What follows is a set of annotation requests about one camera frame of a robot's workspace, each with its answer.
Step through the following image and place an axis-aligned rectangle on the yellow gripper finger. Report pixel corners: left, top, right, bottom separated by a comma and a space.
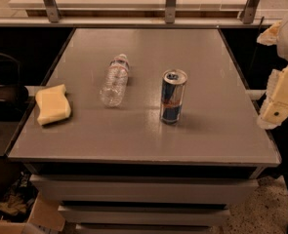
257, 20, 281, 46
257, 65, 288, 130

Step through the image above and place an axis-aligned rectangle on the Red Bull can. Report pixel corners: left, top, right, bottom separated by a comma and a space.
160, 69, 187, 125

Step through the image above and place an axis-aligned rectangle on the clear plastic water bottle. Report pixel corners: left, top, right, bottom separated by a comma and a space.
100, 54, 130, 107

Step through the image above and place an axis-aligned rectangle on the grey drawer cabinet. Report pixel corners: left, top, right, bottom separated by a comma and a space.
27, 163, 264, 232

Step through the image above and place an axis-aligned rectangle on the yellow sponge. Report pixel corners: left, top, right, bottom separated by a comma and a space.
35, 84, 71, 126

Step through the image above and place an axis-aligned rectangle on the white shelf with metal brackets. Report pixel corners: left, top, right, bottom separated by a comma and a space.
0, 0, 288, 28

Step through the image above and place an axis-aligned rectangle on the black chair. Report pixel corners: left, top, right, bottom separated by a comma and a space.
0, 53, 28, 120

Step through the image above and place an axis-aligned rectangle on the cardboard box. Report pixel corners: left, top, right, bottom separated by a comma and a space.
0, 193, 65, 234

